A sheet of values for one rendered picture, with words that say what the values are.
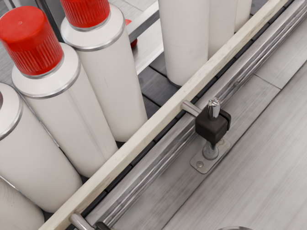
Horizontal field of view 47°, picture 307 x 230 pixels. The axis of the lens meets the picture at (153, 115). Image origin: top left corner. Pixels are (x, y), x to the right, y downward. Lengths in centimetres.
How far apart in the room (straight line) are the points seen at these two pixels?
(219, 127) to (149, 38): 25
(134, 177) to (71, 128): 12
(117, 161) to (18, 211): 10
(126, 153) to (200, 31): 14
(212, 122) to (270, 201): 10
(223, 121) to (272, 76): 17
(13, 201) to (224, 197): 20
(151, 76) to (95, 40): 19
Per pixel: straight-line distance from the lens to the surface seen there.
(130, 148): 36
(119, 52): 29
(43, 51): 24
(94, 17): 27
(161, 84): 44
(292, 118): 43
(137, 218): 42
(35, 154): 29
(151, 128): 37
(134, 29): 39
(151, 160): 39
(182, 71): 41
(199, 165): 43
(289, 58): 54
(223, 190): 38
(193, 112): 38
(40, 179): 31
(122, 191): 38
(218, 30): 42
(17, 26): 24
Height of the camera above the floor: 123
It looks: 58 degrees down
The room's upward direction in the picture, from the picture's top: 11 degrees counter-clockwise
